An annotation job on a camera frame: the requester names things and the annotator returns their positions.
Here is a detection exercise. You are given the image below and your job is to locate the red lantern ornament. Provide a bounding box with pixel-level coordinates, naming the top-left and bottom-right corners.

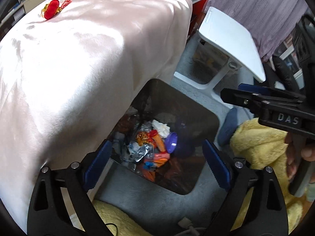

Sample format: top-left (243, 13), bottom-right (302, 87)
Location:
top-left (41, 0), bottom-right (72, 20)

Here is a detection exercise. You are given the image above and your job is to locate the black trash bin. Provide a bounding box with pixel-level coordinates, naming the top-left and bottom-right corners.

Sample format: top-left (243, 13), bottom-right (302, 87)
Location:
top-left (108, 79), bottom-right (219, 195)

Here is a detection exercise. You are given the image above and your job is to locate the orange tablet tube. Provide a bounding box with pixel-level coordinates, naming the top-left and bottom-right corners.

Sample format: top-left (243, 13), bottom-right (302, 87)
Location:
top-left (148, 129), bottom-right (166, 153)

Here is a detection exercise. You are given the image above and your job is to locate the silver foil wrapper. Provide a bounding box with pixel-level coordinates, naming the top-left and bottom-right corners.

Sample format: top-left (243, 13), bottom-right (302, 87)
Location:
top-left (128, 141), bottom-right (154, 162)

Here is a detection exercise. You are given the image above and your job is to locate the pink satin tablecloth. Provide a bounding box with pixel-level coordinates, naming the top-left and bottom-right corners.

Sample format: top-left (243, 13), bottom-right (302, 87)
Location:
top-left (1, 0), bottom-right (192, 231)

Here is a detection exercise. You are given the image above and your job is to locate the white plastic wrap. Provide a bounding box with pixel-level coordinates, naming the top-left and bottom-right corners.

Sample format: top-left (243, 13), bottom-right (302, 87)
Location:
top-left (152, 119), bottom-right (170, 138)

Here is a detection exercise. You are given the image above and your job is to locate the white bookshelf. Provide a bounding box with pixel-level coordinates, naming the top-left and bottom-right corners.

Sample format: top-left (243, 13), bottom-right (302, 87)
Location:
top-left (274, 30), bottom-right (304, 89)

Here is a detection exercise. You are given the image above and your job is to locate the dark blue slipper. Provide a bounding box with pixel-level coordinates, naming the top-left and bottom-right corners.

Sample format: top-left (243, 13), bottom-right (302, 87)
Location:
top-left (217, 108), bottom-right (238, 147)

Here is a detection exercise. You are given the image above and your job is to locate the purple plastic dish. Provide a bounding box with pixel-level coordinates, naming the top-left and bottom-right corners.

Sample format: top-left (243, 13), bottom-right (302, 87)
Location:
top-left (164, 132), bottom-right (178, 153)

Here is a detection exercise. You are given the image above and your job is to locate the person's right hand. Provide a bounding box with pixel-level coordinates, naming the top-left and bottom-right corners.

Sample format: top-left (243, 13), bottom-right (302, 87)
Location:
top-left (284, 133), bottom-right (314, 179)

